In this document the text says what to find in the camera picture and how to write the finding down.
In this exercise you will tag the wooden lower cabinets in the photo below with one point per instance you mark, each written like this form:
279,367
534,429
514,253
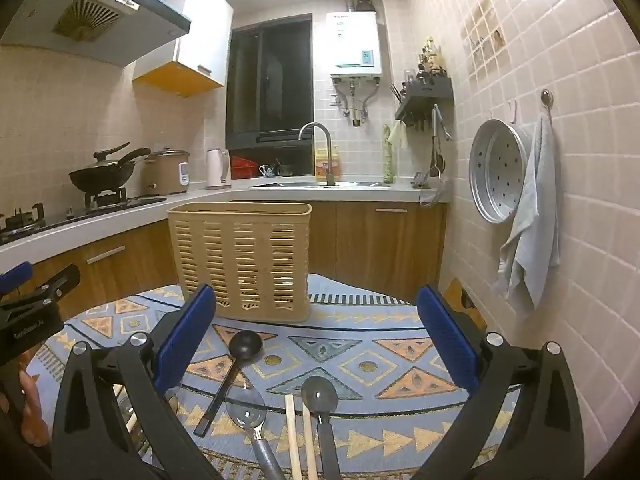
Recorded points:
380,240

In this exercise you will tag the metal wall hook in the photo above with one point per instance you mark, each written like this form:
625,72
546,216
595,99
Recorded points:
546,97

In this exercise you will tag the black plastic spoon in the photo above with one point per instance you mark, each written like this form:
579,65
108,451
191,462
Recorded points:
320,395

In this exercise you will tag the black plastic ladle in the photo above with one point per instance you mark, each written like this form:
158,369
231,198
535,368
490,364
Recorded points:
245,346

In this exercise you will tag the white kitchen countertop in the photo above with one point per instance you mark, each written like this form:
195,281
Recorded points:
200,196

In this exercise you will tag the white wall cabinet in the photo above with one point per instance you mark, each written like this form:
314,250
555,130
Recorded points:
200,35

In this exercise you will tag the steel range hood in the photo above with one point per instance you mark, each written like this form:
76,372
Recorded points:
100,15

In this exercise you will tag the steel kitchen sink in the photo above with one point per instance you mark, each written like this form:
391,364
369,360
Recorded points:
295,184

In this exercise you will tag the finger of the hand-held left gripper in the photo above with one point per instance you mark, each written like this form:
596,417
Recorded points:
52,284
15,276

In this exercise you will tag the white wall hook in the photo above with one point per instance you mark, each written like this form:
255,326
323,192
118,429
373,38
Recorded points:
511,110

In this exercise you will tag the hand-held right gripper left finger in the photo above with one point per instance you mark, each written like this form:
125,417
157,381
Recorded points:
182,342

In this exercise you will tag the white electric kettle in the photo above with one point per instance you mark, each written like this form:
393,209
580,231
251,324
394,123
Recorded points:
216,167

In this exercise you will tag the person's left hand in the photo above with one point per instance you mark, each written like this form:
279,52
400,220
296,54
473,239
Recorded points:
32,410

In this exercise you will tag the white patterned cup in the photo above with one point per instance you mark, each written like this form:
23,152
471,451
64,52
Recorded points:
266,171

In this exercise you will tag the beige wooden chopstick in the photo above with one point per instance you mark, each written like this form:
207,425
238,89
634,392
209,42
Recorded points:
309,440
291,435

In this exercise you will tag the hanging dark ladle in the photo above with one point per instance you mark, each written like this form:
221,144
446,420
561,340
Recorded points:
437,160

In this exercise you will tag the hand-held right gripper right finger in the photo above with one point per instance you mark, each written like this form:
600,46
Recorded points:
447,342

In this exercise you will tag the hanging metal tongs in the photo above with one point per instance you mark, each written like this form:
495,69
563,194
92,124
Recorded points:
440,122

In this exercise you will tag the grey hanging towel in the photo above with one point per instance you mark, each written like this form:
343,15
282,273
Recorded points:
535,210

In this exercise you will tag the black gas stove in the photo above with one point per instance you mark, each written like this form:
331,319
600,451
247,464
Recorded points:
75,215

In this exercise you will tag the beige slotted plastic utensil basket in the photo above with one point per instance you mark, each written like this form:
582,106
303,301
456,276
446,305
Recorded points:
240,255

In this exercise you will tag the steel kitchen faucet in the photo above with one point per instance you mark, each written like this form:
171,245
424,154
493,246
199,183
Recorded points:
327,145

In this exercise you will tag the black wall spice rack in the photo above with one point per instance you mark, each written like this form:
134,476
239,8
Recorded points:
425,95

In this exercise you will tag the blue patterned tablecloth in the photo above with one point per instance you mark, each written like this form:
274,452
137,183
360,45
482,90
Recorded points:
325,350

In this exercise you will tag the seasoning bottles group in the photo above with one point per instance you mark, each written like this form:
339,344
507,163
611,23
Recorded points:
431,60

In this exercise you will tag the white gas water heater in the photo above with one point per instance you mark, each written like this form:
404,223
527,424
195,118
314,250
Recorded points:
352,40

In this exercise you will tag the pale hanging rag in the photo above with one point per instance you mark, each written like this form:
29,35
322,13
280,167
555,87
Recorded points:
397,135

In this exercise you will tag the dark kitchen window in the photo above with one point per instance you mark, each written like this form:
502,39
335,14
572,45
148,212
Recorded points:
270,80

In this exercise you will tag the yellow oil bottle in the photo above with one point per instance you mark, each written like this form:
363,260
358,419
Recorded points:
322,165

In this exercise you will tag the perforated metal steamer tray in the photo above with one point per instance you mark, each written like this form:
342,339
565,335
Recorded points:
495,170

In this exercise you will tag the white wall outlet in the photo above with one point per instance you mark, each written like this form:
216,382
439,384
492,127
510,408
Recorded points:
336,99

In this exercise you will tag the black wok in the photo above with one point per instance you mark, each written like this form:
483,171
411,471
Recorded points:
102,175

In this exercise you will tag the water heater pipes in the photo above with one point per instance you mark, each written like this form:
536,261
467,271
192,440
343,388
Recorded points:
355,102

